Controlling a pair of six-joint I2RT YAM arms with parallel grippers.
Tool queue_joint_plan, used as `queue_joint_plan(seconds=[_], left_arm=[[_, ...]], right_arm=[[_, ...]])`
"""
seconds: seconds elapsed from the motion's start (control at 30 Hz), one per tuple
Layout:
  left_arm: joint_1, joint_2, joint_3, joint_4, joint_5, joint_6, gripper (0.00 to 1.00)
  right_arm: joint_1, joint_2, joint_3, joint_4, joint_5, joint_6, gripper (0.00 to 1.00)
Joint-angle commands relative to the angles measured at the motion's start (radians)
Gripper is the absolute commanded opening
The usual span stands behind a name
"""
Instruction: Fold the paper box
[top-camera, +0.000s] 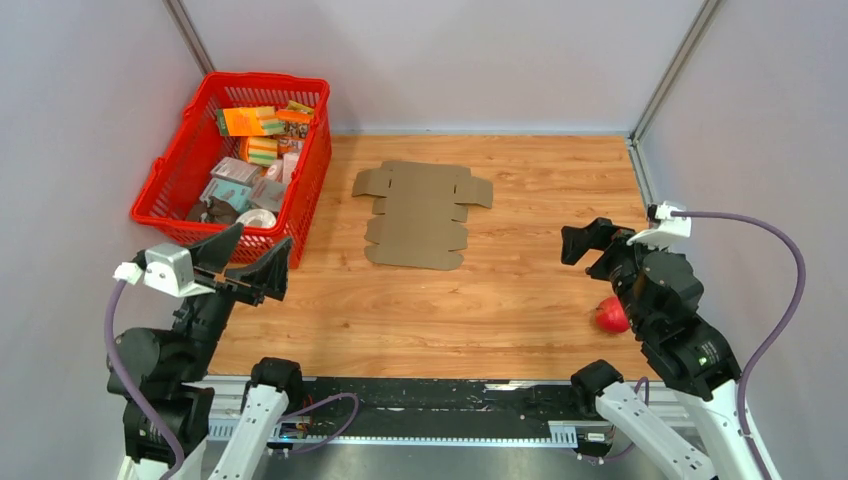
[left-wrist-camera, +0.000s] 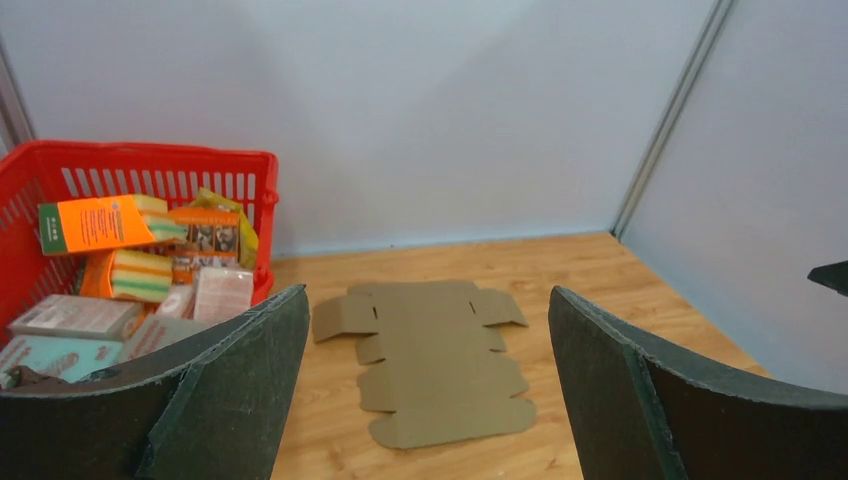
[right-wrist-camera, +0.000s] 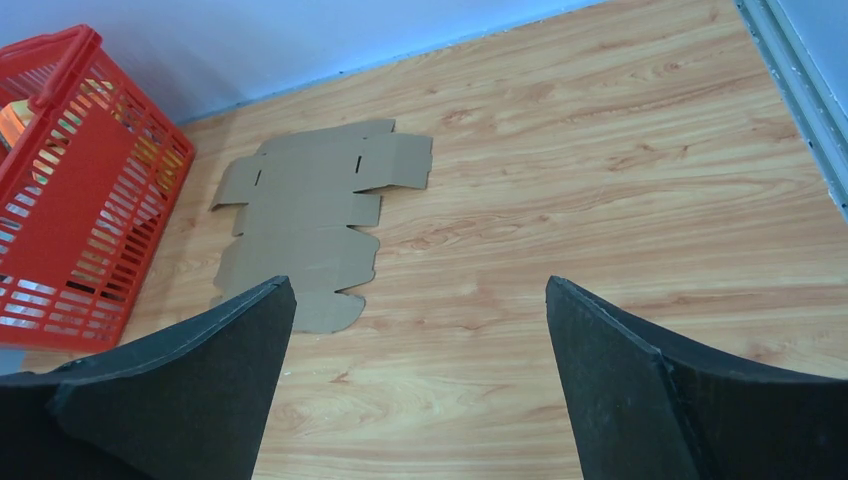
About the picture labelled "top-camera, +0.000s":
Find grey pink box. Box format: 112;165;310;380
248;177;288;214

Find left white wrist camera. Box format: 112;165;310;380
113;243;215;298

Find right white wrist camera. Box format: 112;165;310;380
627;202;692;250

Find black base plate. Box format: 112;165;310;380
304;377;598;441

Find teal patterned box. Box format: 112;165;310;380
199;177;252;213

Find red apple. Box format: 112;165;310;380
594;296;630;334

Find orange box in basket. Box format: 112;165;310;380
215;106;285;137

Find white tape roll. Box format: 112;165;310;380
236;208;277;229

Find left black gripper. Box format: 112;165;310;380
173;220;293;378

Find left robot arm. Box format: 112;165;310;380
103;223;293;479

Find striped sponge pack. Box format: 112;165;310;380
238;136;279;167

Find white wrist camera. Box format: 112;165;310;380
113;243;215;298
627;202;692;250

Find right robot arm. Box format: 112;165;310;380
561;207;780;479

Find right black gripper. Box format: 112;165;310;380
557;215;666;332

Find brown cardboard box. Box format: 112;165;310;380
352;160;493;271

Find red plastic basket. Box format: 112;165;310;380
130;72;332;269

